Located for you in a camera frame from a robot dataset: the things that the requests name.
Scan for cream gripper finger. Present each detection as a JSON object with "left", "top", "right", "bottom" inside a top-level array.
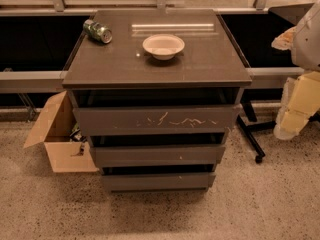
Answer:
[
  {"left": 273, "top": 71, "right": 320, "bottom": 140},
  {"left": 271, "top": 27, "right": 296, "bottom": 50}
]

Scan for grey top drawer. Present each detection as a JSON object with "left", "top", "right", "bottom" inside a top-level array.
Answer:
[{"left": 73, "top": 105, "right": 240, "bottom": 136}]

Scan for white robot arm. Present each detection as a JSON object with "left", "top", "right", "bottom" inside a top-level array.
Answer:
[{"left": 271, "top": 0, "right": 320, "bottom": 140}]

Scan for black side table top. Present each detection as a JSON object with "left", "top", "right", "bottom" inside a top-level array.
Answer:
[{"left": 268, "top": 3, "right": 313, "bottom": 25}]

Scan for dark grey drawer cabinet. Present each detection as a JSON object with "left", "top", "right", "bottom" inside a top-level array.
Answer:
[{"left": 63, "top": 9, "right": 251, "bottom": 177}]

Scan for grey bottom drawer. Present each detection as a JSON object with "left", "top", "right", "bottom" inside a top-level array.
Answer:
[{"left": 101, "top": 172, "right": 216, "bottom": 192}]

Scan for open cardboard box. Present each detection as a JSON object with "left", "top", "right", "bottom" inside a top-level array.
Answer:
[{"left": 24, "top": 91, "right": 98, "bottom": 173}]

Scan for white paper bowl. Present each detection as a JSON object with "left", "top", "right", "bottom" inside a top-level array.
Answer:
[{"left": 142, "top": 34, "right": 185, "bottom": 60}]

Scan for green soda can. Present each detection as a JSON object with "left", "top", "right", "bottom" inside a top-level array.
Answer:
[{"left": 83, "top": 19, "right": 112, "bottom": 44}]

